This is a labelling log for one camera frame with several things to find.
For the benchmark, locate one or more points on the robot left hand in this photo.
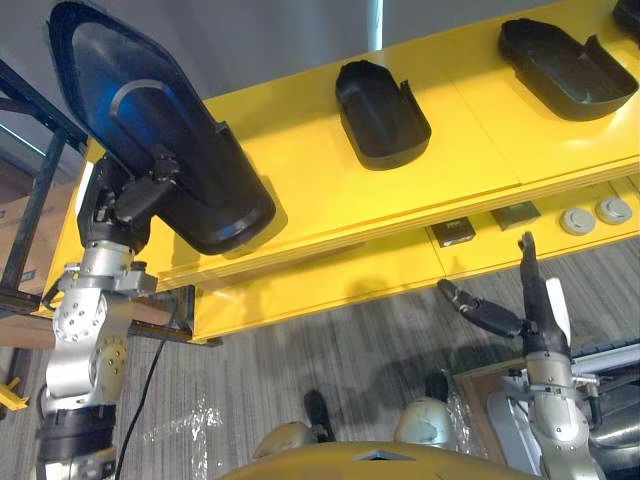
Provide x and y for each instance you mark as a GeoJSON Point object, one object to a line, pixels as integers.
{"type": "Point", "coordinates": [107, 220]}

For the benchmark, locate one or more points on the large black plastic housing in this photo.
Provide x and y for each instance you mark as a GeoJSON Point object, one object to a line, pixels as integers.
{"type": "Point", "coordinates": [150, 75]}

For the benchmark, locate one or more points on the grey round disc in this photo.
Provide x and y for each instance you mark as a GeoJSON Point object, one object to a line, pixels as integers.
{"type": "Point", "coordinates": [614, 210]}
{"type": "Point", "coordinates": [578, 221]}

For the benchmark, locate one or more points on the open cardboard parts box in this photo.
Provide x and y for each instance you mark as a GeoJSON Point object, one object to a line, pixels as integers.
{"type": "Point", "coordinates": [480, 400]}

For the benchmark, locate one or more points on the pale grey plastic part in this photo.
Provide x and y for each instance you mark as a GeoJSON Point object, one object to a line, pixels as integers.
{"type": "Point", "coordinates": [510, 430]}

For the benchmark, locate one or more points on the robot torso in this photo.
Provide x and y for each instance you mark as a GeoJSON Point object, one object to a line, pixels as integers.
{"type": "Point", "coordinates": [380, 462]}

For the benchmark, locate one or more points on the yellow bracket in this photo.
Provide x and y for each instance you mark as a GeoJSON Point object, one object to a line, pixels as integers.
{"type": "Point", "coordinates": [12, 395]}

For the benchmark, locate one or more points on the brown cardboard box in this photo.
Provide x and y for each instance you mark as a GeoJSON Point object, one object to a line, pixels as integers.
{"type": "Point", "coordinates": [55, 225]}

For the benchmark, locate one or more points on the yellow shelf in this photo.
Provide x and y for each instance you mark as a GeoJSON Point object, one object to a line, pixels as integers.
{"type": "Point", "coordinates": [320, 200]}

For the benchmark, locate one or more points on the clear plastic sheet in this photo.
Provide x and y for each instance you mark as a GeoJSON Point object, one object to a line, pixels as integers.
{"type": "Point", "coordinates": [462, 410]}

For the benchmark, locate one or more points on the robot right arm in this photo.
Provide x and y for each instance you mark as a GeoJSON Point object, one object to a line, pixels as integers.
{"type": "Point", "coordinates": [555, 415]}

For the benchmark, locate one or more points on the black metal rack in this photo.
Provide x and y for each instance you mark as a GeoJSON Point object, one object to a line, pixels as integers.
{"type": "Point", "coordinates": [35, 200]}

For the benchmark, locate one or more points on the robot right leg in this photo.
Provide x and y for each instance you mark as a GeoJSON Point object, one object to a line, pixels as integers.
{"type": "Point", "coordinates": [425, 425]}

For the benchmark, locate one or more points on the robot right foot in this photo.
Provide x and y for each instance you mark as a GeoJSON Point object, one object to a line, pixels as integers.
{"type": "Point", "coordinates": [436, 385]}

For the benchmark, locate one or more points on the wooden board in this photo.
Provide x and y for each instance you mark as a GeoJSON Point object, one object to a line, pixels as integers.
{"type": "Point", "coordinates": [25, 332]}

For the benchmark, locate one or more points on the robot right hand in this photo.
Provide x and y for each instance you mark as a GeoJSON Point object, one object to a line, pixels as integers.
{"type": "Point", "coordinates": [542, 330]}

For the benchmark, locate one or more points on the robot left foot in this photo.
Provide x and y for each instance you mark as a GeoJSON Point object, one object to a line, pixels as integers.
{"type": "Point", "coordinates": [319, 412]}

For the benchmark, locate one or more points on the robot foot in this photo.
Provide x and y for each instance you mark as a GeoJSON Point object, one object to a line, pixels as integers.
{"type": "Point", "coordinates": [436, 385]}
{"type": "Point", "coordinates": [319, 412]}

